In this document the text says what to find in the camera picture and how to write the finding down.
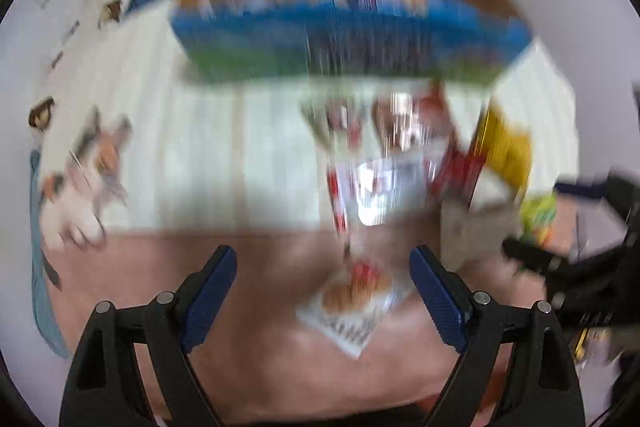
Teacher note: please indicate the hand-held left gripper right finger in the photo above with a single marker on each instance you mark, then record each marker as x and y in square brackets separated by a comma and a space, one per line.
[437, 299]

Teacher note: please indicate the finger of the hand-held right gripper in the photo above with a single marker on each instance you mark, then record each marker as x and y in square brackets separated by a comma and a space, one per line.
[532, 256]
[580, 190]

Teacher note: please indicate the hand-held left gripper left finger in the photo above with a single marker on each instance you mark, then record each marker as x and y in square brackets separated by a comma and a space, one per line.
[212, 294]

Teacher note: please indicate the green candy packet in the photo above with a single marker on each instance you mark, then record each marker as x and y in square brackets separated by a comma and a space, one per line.
[540, 214]

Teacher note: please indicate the yellow snack packet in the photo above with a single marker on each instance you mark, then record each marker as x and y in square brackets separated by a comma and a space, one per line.
[506, 148]

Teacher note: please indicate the silver snack packet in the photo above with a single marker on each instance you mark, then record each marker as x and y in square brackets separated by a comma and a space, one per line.
[382, 189]

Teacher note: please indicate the red white striped snack packet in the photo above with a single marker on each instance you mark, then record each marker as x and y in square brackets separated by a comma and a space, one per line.
[340, 197]

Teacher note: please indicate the orange brown snack packet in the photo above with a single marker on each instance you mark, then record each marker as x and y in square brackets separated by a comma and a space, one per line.
[410, 122]

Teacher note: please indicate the cardboard box with blue print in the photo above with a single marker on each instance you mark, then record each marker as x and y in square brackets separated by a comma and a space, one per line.
[350, 42]

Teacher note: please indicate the striped cat print blanket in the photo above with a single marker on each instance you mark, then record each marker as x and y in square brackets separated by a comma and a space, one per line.
[225, 147]

